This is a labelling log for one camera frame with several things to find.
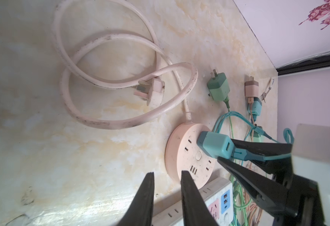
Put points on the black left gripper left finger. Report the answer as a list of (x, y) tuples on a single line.
[(140, 212)]

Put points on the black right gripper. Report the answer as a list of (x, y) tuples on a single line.
[(291, 199)]

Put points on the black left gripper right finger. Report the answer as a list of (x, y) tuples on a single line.
[(195, 212)]

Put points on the green USB charger plug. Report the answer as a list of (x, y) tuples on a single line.
[(219, 88)]

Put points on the teal USB charger plug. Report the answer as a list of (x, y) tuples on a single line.
[(216, 145)]

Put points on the pink USB charger plug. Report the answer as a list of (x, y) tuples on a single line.
[(251, 89)]

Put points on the white multicolour power strip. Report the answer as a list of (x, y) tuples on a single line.
[(212, 205)]

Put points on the round pink power socket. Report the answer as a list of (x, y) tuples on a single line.
[(183, 153)]

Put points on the metal fork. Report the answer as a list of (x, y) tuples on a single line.
[(267, 90)]

